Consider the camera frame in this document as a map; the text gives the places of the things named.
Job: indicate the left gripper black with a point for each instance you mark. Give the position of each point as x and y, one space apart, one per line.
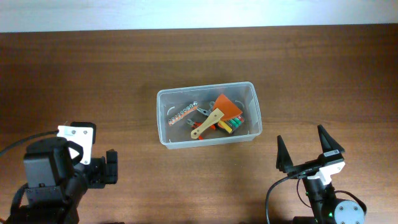
106 175

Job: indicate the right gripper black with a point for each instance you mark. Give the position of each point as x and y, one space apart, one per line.
284 163

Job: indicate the screwdriver set clear case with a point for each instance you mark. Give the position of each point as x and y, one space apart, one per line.
233 124

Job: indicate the small red-handled pliers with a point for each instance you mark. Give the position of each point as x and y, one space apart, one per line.
195 124

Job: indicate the orange scraper wooden handle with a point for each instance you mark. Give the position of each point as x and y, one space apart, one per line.
223 109

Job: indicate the socket bit rail orange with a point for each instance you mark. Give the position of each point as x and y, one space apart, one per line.
183 113

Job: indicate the orange black long-nose pliers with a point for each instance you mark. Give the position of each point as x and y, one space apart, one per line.
204 112

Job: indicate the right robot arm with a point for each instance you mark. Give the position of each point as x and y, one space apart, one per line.
325 205

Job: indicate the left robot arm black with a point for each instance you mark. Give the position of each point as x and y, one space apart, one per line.
57 181

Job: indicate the clear plastic container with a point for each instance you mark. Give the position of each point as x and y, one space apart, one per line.
171 101

